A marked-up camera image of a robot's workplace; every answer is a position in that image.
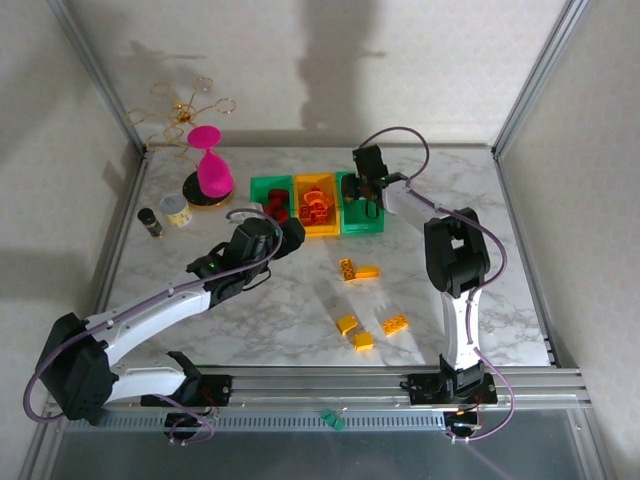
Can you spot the orange lego plate with holes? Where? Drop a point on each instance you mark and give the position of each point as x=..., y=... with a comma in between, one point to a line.
x=310, y=215

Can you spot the aluminium frame post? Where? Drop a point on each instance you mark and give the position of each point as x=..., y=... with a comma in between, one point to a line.
x=100, y=75
x=535, y=75

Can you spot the yellow square lego brick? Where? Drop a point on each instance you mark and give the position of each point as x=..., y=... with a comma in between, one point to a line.
x=363, y=341

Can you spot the small dark bottle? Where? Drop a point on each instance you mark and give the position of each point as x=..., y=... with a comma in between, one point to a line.
x=150, y=222

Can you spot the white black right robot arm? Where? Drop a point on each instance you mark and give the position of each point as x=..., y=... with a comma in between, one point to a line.
x=460, y=325

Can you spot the yellow notched lego brick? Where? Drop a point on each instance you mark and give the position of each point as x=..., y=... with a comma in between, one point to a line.
x=346, y=325

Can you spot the green plastic bin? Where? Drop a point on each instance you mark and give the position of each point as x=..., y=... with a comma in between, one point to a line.
x=260, y=185
x=360, y=222

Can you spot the aluminium front rail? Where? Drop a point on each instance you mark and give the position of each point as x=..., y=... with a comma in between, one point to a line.
x=320, y=387

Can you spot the long orange lego plate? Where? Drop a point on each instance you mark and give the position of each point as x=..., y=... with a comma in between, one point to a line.
x=325, y=216

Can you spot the white patterned paper cup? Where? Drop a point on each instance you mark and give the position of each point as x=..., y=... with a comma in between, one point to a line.
x=176, y=210

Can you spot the green clip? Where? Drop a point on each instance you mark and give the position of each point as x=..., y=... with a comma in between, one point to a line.
x=332, y=421

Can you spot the yellow studded lego plate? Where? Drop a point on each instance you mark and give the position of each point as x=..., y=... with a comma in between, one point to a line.
x=347, y=270

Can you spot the long red lego brick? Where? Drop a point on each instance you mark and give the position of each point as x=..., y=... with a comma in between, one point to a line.
x=283, y=213

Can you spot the pink plastic goblet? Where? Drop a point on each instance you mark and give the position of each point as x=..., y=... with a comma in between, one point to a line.
x=215, y=177

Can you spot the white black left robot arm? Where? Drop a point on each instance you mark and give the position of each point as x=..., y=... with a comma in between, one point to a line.
x=150, y=320

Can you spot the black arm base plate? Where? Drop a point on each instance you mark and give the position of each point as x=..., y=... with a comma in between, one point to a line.
x=220, y=387
x=425, y=387

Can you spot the yellow plastic bin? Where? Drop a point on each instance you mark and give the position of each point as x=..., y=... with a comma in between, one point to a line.
x=320, y=229

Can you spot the yellow six-stud lego brick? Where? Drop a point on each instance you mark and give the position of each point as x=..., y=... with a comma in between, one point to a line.
x=395, y=325

